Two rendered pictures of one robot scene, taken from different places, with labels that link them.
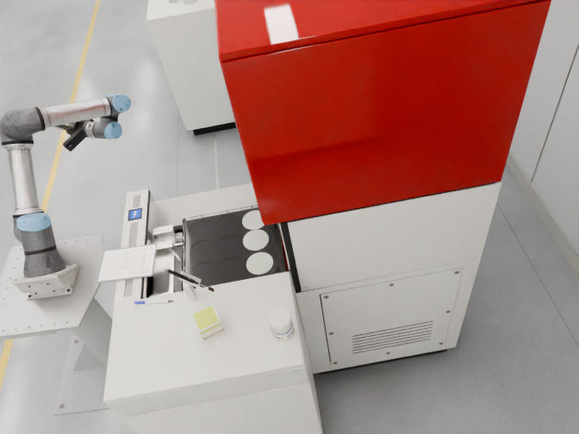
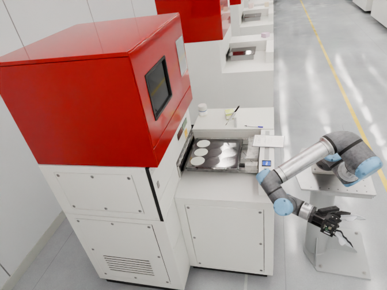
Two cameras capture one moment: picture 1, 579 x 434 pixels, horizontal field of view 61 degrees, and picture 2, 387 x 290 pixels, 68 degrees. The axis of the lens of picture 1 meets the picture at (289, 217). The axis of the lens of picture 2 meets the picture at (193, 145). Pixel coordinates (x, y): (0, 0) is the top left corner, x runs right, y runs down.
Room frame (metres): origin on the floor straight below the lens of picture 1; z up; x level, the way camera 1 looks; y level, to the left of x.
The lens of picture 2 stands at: (2.88, 0.62, 2.10)
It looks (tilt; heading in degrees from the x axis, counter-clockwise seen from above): 33 degrees down; 197
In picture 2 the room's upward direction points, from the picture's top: 10 degrees counter-clockwise
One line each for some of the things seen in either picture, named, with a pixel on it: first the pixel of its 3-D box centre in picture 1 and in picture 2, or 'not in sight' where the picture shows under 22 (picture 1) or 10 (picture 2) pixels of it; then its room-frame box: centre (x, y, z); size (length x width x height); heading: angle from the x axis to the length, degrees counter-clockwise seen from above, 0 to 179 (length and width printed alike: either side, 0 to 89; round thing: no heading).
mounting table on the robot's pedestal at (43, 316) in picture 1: (56, 291); (329, 175); (1.26, 1.01, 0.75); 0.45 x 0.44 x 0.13; 86
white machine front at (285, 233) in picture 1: (276, 178); (175, 153); (1.39, 0.02, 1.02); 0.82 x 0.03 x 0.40; 179
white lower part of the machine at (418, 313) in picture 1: (364, 254); (148, 214); (1.39, -0.32, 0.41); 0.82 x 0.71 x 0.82; 179
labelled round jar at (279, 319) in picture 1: (281, 325); (203, 110); (0.76, 0.09, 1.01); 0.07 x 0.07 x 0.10
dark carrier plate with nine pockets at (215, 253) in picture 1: (229, 246); (215, 152); (1.20, 0.25, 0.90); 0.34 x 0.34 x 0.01; 89
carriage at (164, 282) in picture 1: (164, 267); (253, 155); (1.19, 0.51, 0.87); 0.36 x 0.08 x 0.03; 179
